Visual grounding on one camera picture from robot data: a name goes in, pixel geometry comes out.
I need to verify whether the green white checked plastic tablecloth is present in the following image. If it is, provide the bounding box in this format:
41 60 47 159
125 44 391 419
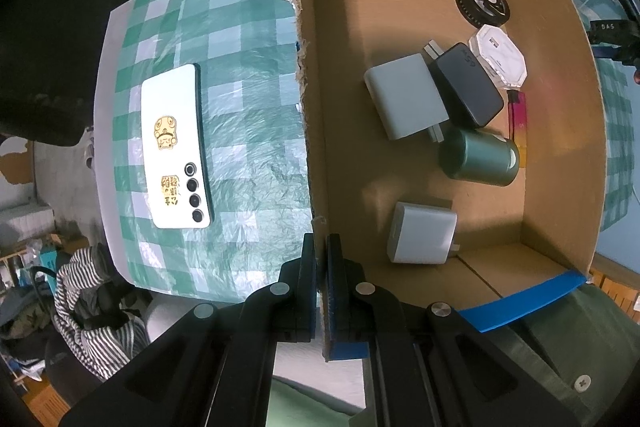
95 0 636 300

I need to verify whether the black round disc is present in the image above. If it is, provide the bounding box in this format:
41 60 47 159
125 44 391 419
455 0 511 28

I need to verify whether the white phone with gold stickers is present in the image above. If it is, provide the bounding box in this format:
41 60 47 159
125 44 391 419
140 63 215 229

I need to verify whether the white octagonal box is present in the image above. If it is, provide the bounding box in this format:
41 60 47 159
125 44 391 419
469 25 528 88

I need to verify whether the wooden crate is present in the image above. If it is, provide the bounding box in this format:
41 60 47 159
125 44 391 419
587 252 640 313

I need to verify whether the black rectangular power bank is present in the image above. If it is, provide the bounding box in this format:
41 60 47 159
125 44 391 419
429 42 505 128

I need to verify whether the white slipper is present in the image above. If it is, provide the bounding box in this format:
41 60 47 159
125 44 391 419
82 127 96 168

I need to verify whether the grey square charger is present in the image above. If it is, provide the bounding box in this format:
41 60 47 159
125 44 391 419
363 41 451 144
386 201 461 266

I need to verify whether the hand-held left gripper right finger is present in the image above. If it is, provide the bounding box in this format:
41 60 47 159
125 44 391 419
325 233 588 427

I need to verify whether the cardboard box with blue rim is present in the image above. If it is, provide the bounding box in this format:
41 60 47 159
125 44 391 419
290 0 608 362

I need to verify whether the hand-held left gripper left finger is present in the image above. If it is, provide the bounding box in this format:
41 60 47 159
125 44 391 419
59 233 318 427

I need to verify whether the pink lighter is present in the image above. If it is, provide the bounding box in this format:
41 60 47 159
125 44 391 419
506 89 528 168

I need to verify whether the black white striped cloth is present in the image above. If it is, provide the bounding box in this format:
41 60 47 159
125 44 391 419
54 247 151 380

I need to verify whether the white foam box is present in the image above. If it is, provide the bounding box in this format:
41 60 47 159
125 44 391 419
0 204 56 253

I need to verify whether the person's green shirt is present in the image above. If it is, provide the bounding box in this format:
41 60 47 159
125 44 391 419
350 284 640 427

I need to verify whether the green metal tin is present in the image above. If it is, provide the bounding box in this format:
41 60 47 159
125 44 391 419
439 126 521 185

